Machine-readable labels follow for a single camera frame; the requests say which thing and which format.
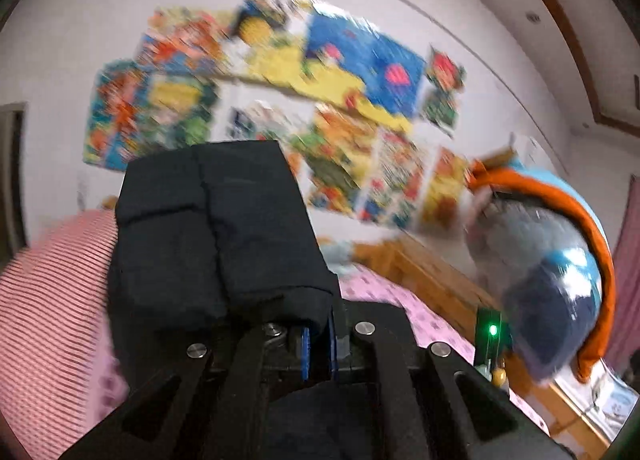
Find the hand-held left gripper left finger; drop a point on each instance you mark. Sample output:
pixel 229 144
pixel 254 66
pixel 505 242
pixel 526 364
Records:
pixel 303 352

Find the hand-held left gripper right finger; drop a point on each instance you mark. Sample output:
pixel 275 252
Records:
pixel 333 350

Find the black padded jacket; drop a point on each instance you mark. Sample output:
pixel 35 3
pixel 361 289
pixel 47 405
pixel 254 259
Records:
pixel 210 230

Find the pink apple printed bedsheet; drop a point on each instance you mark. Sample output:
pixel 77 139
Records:
pixel 440 335

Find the blue orange padded cloth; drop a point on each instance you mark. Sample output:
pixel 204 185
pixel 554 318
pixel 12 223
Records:
pixel 550 300

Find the light blue cloth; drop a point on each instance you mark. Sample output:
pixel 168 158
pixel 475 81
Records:
pixel 340 252

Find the pink curtain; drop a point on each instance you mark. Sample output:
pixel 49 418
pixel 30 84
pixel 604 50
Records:
pixel 627 250

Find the pink striped blanket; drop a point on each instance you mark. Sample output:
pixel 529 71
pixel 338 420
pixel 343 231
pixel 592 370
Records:
pixel 50 315

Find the wooden bed frame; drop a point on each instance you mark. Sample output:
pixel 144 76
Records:
pixel 425 270

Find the group of colourful wall drawings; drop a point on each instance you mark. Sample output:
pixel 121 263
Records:
pixel 320 104

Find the brown wooden door frame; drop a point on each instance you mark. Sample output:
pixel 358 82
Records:
pixel 565 29

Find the grey wall panel box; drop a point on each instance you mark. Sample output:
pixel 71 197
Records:
pixel 12 174

